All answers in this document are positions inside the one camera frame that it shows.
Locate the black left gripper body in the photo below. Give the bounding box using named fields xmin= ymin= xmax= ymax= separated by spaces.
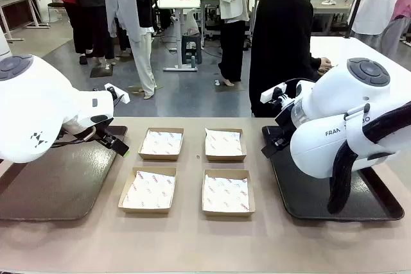
xmin=94 ymin=128 xmax=119 ymax=149

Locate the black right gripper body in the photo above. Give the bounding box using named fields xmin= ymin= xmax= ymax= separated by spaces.
xmin=271 ymin=116 xmax=293 ymax=150

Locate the white printed paper liner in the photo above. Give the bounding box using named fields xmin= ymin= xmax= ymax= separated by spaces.
xmin=204 ymin=128 xmax=243 ymax=157
xmin=202 ymin=174 xmax=250 ymax=213
xmin=122 ymin=170 xmax=176 ymax=210
xmin=140 ymin=129 xmax=183 ymax=156

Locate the brown cardboard food box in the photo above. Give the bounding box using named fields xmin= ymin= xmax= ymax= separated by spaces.
xmin=137 ymin=127 xmax=185 ymax=162
xmin=204 ymin=127 xmax=247 ymax=162
xmin=201 ymin=167 xmax=257 ymax=218
xmin=118 ymin=166 xmax=177 ymax=214

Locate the person's right forearm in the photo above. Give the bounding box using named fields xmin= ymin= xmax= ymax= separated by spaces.
xmin=301 ymin=52 xmax=322 ymax=78

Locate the brown plastic tray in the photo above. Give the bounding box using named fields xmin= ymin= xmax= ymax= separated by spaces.
xmin=0 ymin=125 xmax=128 ymax=222

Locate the person's right hand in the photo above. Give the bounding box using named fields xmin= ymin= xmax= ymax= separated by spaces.
xmin=317 ymin=57 xmax=333 ymax=73

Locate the white side table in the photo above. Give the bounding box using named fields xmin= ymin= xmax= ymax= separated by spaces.
xmin=310 ymin=35 xmax=411 ymax=74

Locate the person in black cardigan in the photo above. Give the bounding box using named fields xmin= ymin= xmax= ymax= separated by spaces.
xmin=249 ymin=0 xmax=331 ymax=117

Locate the grey plastic step stool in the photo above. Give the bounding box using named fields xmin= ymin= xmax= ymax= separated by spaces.
xmin=181 ymin=33 xmax=203 ymax=65

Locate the wooden top work table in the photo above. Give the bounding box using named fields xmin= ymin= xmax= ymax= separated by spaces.
xmin=310 ymin=0 xmax=354 ymax=36

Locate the black office chair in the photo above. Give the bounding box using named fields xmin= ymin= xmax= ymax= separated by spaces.
xmin=47 ymin=0 xmax=67 ymax=21

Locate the black stand pole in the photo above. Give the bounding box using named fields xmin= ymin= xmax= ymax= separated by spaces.
xmin=345 ymin=0 xmax=370 ymax=39

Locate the grey hanging skirt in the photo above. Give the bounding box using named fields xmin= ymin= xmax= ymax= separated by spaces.
xmin=380 ymin=17 xmax=411 ymax=60

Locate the white standing desk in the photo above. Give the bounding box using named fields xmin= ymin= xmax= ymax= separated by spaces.
xmin=159 ymin=0 xmax=202 ymax=73

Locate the pink hanging garment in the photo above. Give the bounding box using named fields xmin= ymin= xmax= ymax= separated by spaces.
xmin=390 ymin=0 xmax=411 ymax=21

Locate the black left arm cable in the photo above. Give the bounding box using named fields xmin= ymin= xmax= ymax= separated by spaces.
xmin=51 ymin=128 xmax=97 ymax=148

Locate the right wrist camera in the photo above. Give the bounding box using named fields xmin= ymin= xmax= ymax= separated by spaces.
xmin=260 ymin=83 xmax=288 ymax=104

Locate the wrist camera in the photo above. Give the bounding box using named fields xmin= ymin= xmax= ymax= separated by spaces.
xmin=104 ymin=83 xmax=131 ymax=105
xmin=260 ymin=83 xmax=288 ymax=104

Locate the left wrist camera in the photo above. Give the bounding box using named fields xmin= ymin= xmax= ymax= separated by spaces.
xmin=104 ymin=83 xmax=131 ymax=105

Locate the black tray with handles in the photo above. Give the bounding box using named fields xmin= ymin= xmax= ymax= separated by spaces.
xmin=261 ymin=125 xmax=405 ymax=223

